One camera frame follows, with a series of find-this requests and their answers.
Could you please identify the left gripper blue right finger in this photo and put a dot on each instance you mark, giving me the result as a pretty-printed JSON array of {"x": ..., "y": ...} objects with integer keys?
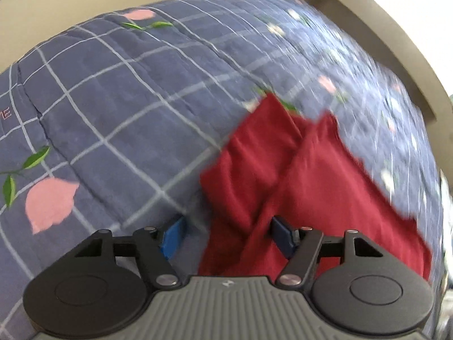
[{"x": 300, "y": 247}]

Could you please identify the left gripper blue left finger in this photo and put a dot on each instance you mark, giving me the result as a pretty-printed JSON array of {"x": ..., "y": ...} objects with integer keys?
[{"x": 154, "y": 249}]

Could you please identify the dark red long-sleeve sweater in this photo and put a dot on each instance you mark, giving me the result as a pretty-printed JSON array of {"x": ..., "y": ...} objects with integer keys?
[{"x": 280, "y": 164}]

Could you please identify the blue plaid floral quilt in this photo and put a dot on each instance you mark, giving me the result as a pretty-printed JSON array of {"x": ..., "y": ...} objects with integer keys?
[{"x": 109, "y": 124}]

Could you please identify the beige window bench cabinet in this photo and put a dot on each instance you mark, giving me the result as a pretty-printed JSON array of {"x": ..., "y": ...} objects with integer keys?
[{"x": 390, "y": 45}]

